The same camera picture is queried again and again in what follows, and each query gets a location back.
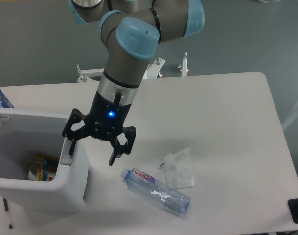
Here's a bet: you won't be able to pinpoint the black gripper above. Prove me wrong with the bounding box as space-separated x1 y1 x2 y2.
61 90 136 167

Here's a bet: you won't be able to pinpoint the white push-lid trash can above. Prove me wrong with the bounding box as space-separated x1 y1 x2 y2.
0 108 91 212

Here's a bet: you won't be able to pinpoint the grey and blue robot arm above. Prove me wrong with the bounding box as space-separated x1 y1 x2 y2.
62 0 205 164

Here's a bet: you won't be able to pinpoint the colourful snack wrappers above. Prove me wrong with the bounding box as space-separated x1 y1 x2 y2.
24 153 59 182

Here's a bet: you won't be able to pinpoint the clear plastic water bottle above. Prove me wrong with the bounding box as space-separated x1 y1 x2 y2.
120 168 191 215

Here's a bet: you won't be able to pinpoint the clear crumpled plastic bag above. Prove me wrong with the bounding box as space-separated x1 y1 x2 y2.
158 147 195 189

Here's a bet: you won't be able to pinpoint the white stand leg with foot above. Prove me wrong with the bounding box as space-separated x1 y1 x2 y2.
178 52 189 77

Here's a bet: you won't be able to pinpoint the black pen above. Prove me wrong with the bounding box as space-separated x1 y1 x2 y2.
3 198 13 229

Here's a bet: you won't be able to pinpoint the black device at table edge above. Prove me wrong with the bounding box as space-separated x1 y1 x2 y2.
288 198 298 224

